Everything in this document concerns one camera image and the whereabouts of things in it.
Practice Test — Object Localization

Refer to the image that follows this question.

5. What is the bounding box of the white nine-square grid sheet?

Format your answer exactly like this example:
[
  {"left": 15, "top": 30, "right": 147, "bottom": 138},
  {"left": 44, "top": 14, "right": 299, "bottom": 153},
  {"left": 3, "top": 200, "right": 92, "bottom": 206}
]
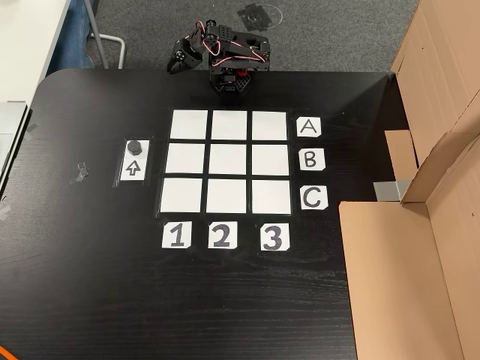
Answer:
[{"left": 155, "top": 108, "right": 294, "bottom": 219}]

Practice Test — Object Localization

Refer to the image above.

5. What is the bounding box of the dark floor tape patch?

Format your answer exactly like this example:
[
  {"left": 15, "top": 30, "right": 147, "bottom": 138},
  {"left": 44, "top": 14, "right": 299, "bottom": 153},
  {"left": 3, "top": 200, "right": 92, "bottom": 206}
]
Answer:
[{"left": 236, "top": 2, "right": 283, "bottom": 32}]

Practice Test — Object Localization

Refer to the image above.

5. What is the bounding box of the person's leg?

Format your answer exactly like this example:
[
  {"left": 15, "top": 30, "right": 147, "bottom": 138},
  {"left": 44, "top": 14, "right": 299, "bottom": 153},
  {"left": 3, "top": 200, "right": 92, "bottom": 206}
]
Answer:
[{"left": 55, "top": 0, "right": 101, "bottom": 69}]

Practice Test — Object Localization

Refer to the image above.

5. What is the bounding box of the white arrow paper sheet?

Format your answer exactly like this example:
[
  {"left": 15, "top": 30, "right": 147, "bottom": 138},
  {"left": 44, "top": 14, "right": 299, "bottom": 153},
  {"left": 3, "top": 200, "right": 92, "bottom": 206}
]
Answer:
[{"left": 118, "top": 139, "right": 151, "bottom": 182}]

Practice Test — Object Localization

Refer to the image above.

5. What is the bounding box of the paper sheet letter A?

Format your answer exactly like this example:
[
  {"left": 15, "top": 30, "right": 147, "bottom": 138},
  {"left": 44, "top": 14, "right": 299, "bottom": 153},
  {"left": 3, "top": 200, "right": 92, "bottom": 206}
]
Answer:
[{"left": 295, "top": 116, "right": 323, "bottom": 139}]

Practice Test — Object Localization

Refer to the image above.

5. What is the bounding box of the white table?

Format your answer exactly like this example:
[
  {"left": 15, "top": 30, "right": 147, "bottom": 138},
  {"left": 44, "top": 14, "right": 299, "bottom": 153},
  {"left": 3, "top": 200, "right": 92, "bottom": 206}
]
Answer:
[{"left": 0, "top": 0, "right": 71, "bottom": 105}]

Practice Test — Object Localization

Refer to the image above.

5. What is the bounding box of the paper sheet letter B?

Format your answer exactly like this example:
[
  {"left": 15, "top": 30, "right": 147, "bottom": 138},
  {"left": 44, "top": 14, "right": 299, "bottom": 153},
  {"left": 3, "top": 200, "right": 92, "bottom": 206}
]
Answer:
[{"left": 298, "top": 148, "right": 327, "bottom": 172}]

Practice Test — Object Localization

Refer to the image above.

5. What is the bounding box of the paper sheet number 1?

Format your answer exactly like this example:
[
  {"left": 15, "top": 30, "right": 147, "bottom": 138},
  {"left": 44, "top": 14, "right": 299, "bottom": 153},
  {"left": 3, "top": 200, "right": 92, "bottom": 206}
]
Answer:
[{"left": 161, "top": 220, "right": 194, "bottom": 250}]

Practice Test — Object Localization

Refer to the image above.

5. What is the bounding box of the paper sheet number 2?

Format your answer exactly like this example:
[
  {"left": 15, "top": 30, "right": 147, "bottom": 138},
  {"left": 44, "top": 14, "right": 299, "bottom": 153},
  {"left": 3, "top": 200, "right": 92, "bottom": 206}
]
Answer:
[{"left": 208, "top": 220, "right": 239, "bottom": 250}]

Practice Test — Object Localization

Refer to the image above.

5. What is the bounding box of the paper sheet letter C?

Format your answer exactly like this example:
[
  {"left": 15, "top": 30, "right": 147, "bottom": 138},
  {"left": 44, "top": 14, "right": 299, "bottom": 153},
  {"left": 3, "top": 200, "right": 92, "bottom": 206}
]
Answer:
[{"left": 299, "top": 185, "right": 329, "bottom": 212}]

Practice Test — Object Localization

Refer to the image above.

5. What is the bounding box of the grey laptop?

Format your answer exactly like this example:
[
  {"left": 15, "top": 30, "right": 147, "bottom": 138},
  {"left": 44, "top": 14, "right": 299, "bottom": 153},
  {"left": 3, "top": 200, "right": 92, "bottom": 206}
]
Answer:
[{"left": 0, "top": 100, "right": 30, "bottom": 185}]

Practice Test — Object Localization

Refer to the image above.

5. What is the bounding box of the paper sheet number 3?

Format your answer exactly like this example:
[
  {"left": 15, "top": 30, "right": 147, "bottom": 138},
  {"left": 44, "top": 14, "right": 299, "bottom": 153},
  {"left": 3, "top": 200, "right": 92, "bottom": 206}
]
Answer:
[{"left": 259, "top": 223, "right": 291, "bottom": 252}]

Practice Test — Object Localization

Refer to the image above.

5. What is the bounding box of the small brown cardboard piece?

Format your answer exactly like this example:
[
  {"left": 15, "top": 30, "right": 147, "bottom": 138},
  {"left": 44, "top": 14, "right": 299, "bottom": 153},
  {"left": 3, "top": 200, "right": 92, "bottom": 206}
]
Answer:
[{"left": 384, "top": 129, "right": 419, "bottom": 185}]

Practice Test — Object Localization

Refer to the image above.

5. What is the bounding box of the large brown cardboard sheet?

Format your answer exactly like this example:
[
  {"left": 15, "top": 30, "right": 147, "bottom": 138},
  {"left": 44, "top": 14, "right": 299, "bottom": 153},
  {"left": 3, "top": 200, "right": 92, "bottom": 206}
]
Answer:
[
  {"left": 337, "top": 131, "right": 480, "bottom": 360},
  {"left": 389, "top": 0, "right": 480, "bottom": 206}
]

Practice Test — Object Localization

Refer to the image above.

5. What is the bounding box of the grey metal tube frame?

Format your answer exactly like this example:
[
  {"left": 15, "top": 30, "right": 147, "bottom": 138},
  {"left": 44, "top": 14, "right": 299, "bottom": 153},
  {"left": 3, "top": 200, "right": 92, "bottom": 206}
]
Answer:
[{"left": 83, "top": 0, "right": 126, "bottom": 70}]

